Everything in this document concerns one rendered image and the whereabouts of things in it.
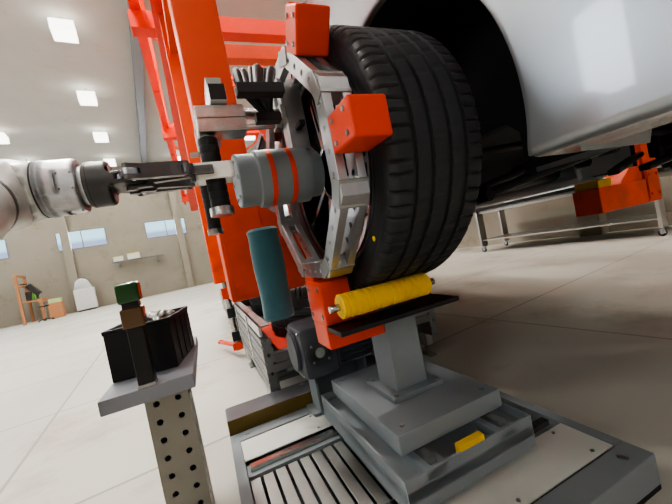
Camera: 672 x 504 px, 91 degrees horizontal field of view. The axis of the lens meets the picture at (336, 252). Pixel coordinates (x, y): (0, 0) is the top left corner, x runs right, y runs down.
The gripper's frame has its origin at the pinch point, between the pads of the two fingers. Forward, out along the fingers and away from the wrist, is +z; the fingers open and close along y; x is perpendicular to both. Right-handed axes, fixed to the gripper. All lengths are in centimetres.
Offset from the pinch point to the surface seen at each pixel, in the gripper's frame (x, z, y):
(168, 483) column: -68, -23, -30
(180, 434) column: -57, -19, -30
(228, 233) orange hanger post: -6, 6, -60
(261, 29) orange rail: 246, 110, -309
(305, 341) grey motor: -46, 20, -39
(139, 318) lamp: -24.3, -18.6, -10.2
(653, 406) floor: -83, 108, 7
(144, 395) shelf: -39.4, -20.6, -10.6
